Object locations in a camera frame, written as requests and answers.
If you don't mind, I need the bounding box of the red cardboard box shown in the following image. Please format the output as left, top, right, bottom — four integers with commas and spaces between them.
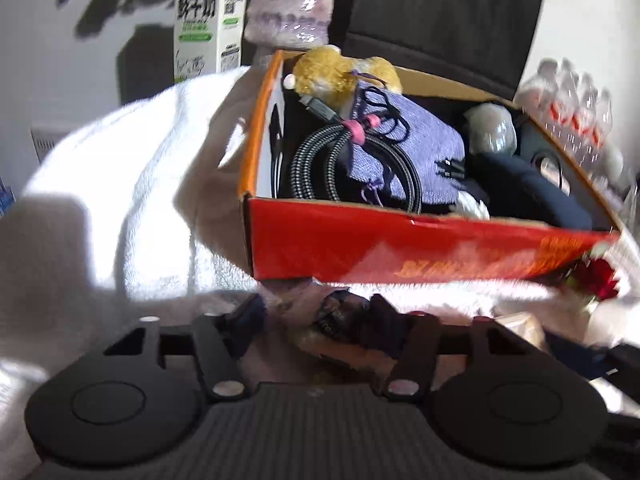
237, 50, 626, 283

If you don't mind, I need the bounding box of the grey rounded object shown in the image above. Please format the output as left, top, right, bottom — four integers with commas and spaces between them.
462, 102, 518, 155

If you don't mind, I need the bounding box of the white and yellow plush toy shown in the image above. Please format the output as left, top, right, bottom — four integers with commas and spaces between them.
285, 45, 403, 111

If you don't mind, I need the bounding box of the purple marbled vase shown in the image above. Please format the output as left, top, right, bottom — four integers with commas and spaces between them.
243, 0, 343, 51

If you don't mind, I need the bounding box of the metal storage rack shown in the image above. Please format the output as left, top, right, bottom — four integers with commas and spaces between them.
0, 175, 16, 221

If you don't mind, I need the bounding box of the white fleece blanket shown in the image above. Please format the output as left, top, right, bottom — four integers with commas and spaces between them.
0, 65, 640, 480

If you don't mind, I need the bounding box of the black paper bag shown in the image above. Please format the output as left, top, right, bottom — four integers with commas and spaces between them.
327, 0, 548, 101

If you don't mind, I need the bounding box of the purple woven pouch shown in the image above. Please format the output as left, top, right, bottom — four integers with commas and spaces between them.
345, 85, 466, 206

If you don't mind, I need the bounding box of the pale fluffy toy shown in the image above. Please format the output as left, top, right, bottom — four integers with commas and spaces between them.
456, 191, 492, 221

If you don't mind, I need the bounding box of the beige soft object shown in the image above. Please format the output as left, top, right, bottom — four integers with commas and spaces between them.
500, 312, 546, 351

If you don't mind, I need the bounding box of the red artificial rose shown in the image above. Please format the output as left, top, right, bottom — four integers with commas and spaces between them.
562, 245, 623, 306

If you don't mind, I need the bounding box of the pack of water bottles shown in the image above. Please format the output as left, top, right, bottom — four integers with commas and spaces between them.
515, 57, 640, 196

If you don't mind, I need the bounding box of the white wall socket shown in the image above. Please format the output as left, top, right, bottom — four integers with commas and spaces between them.
30, 125, 71, 166

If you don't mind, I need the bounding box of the dark blue zip pouch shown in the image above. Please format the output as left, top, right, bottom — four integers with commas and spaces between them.
470, 152, 608, 231

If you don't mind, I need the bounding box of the white and green milk carton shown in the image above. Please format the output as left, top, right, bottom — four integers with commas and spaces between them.
173, 0, 249, 83

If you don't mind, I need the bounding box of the clear plastic packet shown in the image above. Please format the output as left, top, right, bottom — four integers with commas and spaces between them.
272, 280, 401, 371

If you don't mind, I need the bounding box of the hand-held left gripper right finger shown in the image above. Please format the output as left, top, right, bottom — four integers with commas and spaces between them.
369, 294, 543, 403

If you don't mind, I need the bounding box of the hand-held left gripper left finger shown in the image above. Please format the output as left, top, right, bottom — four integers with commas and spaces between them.
102, 294, 267, 402

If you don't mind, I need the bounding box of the black braided cable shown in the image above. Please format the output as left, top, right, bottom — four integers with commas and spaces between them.
290, 95, 423, 213

